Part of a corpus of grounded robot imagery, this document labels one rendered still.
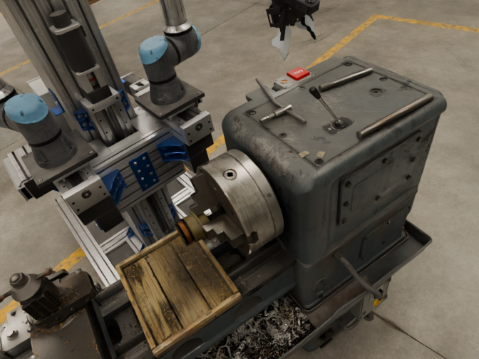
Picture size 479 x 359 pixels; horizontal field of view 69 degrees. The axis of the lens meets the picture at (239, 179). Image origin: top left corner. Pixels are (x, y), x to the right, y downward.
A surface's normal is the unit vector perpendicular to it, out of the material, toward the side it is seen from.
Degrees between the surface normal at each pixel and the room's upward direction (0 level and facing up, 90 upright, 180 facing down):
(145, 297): 0
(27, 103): 8
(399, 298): 0
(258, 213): 61
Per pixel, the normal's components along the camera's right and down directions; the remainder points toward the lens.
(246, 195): 0.22, -0.22
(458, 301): -0.15, -0.70
